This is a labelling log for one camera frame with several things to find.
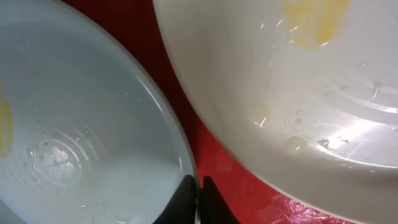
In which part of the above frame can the red plastic tray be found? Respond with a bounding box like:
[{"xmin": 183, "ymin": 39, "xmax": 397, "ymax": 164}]
[{"xmin": 64, "ymin": 0, "xmax": 344, "ymax": 223}]

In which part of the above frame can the light blue plate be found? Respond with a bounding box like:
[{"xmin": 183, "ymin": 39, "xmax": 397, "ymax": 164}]
[{"xmin": 1, "ymin": 1, "xmax": 197, "ymax": 223}]

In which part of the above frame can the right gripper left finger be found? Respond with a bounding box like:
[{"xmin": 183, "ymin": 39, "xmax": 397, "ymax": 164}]
[{"xmin": 153, "ymin": 175, "xmax": 197, "ymax": 224}]

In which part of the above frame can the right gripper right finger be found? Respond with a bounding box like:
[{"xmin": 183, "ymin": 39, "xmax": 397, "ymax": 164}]
[{"xmin": 200, "ymin": 176, "xmax": 240, "ymax": 224}]

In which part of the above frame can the white cream plate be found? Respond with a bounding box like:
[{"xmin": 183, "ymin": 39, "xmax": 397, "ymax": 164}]
[{"xmin": 154, "ymin": 0, "xmax": 397, "ymax": 223}]

